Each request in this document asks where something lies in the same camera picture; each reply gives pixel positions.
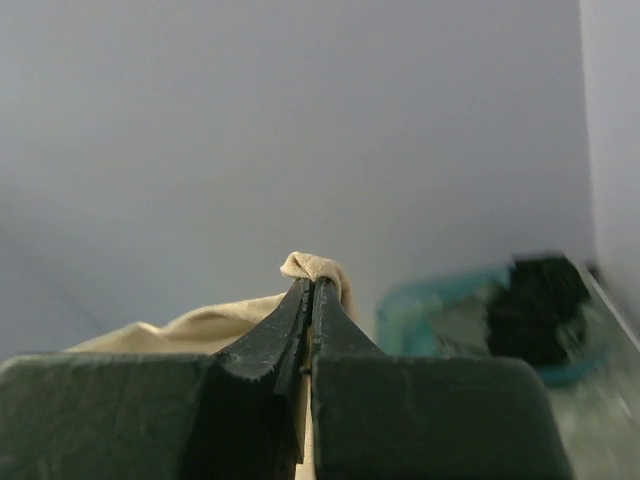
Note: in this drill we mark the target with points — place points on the black t shirt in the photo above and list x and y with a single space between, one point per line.
538 316

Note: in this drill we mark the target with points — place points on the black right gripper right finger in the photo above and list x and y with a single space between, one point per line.
378 416

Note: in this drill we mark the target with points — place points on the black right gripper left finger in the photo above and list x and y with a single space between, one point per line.
250 423

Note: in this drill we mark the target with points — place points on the teal plastic basket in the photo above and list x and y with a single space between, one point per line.
444 315

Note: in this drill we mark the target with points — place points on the tan t shirt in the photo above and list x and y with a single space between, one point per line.
210 328

